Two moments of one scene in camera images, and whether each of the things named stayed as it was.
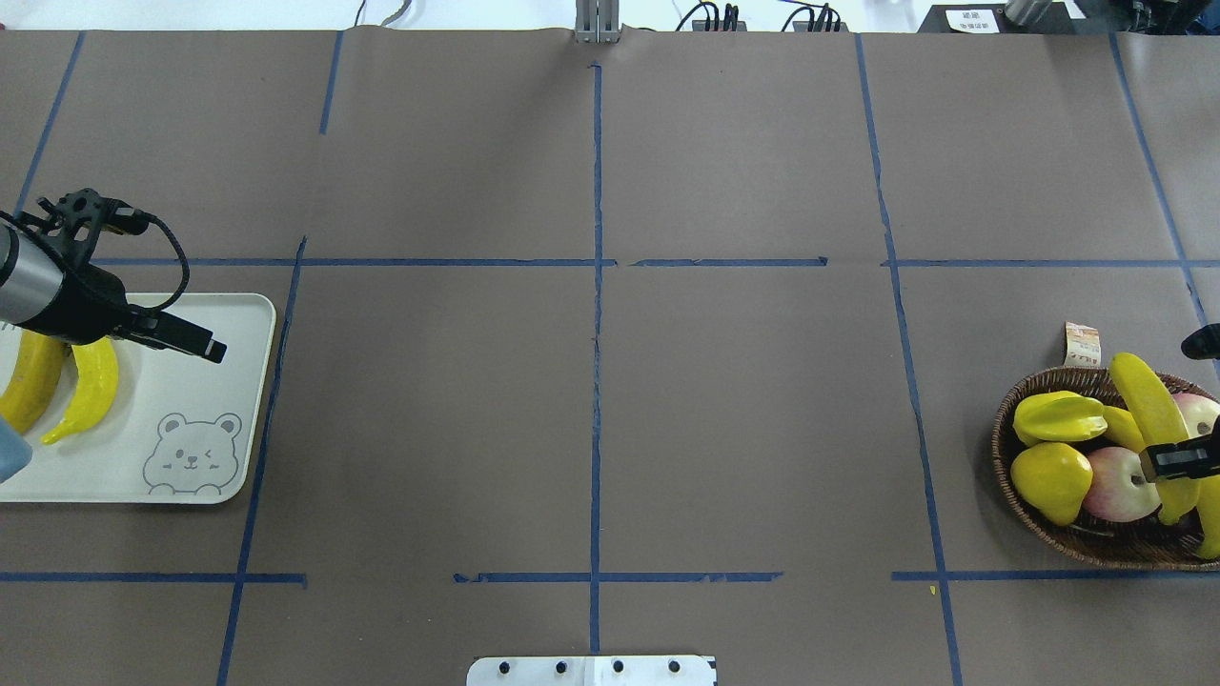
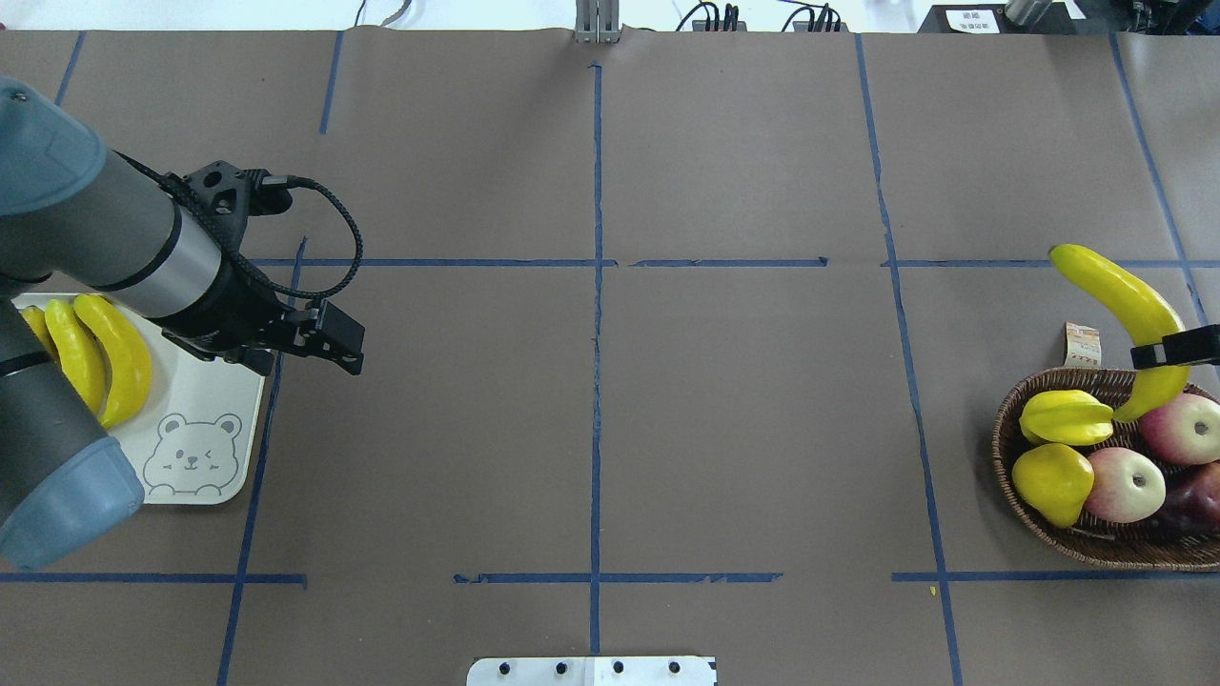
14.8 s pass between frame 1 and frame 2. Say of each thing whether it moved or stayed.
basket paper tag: stayed
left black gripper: moved
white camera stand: stayed
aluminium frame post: stayed
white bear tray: stayed
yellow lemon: stayed
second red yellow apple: stayed
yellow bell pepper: stayed
